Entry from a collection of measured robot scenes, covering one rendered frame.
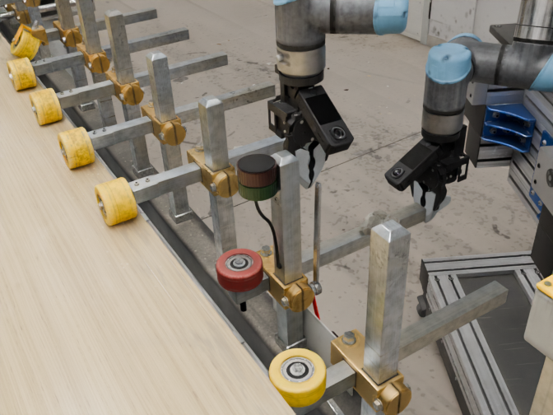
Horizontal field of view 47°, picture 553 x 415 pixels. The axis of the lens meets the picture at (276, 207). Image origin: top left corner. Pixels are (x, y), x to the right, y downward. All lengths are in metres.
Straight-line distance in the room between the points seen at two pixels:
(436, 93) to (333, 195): 1.75
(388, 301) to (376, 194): 2.06
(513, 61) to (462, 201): 1.71
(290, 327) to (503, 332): 0.97
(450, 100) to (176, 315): 0.60
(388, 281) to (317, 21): 0.38
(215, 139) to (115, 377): 0.47
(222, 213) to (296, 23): 0.47
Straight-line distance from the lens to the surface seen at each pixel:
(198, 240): 1.49
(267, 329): 1.25
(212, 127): 1.17
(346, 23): 0.95
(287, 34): 0.96
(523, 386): 1.88
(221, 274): 1.07
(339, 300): 2.33
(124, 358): 0.97
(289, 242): 1.04
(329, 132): 0.96
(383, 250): 0.79
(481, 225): 2.77
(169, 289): 1.06
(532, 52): 1.24
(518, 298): 2.13
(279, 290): 1.10
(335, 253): 1.19
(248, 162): 0.95
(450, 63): 1.15
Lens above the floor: 1.60
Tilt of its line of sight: 35 degrees down
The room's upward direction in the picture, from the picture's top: 3 degrees counter-clockwise
